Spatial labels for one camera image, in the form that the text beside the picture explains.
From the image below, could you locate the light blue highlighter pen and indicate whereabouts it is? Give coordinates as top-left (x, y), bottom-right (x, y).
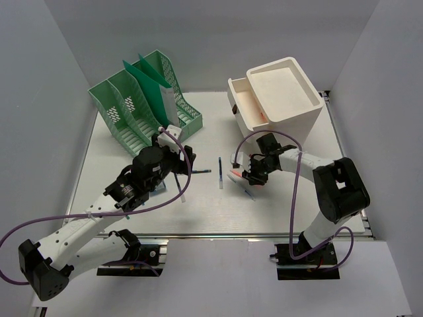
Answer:
top-left (227, 174), bottom-right (256, 201)

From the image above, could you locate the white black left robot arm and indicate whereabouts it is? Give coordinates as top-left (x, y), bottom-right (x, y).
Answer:
top-left (19, 143), bottom-right (196, 301)

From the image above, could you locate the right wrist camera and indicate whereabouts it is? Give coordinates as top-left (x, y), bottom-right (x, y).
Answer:
top-left (231, 152), bottom-right (251, 172)

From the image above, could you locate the black gel pen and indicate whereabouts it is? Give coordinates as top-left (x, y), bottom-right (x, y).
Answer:
top-left (192, 169), bottom-right (212, 174)

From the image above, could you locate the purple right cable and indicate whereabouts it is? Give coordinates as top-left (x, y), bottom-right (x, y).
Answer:
top-left (235, 130), bottom-right (355, 267)

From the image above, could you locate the blue white small box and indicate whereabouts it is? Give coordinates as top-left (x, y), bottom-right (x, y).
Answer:
top-left (151, 182), bottom-right (167, 195)

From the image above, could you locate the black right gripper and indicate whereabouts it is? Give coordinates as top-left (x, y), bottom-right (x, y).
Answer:
top-left (243, 157), bottom-right (277, 186)

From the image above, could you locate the purple gel pen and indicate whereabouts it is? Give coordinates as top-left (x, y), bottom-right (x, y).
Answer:
top-left (174, 173), bottom-right (186, 203)

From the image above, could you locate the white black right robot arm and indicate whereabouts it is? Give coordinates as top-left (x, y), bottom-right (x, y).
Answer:
top-left (232, 129), bottom-right (371, 264)

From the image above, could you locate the green mesh file rack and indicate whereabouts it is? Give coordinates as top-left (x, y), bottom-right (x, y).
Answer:
top-left (89, 50), bottom-right (203, 157)

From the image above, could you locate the white drawer cabinet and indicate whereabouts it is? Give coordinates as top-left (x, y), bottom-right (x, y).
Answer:
top-left (246, 57), bottom-right (323, 144)

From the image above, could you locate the green file folder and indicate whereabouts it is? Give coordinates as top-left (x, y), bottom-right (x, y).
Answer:
top-left (122, 55), bottom-right (180, 127)

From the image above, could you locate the orange highlighter pen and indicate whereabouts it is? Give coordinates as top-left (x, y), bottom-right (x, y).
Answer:
top-left (231, 170), bottom-right (243, 178)

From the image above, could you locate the dark blue gel pen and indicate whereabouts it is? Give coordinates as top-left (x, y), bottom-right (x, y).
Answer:
top-left (218, 157), bottom-right (223, 190)

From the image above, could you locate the purple cable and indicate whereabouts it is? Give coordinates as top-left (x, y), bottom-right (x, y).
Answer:
top-left (235, 130), bottom-right (355, 267)
top-left (0, 128), bottom-right (193, 285)

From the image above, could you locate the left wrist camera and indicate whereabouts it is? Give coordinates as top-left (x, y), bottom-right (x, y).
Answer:
top-left (157, 125), bottom-right (182, 151)

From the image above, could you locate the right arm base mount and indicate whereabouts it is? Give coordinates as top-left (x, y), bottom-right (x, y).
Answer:
top-left (269, 243), bottom-right (340, 281)

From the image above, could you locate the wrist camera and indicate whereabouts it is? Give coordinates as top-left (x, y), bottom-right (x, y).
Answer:
top-left (157, 125), bottom-right (182, 151)
top-left (231, 152), bottom-right (251, 172)

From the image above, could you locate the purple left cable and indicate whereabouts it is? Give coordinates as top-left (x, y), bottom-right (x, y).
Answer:
top-left (0, 128), bottom-right (193, 285)

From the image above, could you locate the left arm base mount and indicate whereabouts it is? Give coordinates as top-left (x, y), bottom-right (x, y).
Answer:
top-left (96, 229), bottom-right (165, 277)

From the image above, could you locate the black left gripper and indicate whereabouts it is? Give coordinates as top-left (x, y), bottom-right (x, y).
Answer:
top-left (147, 134), bottom-right (196, 192)

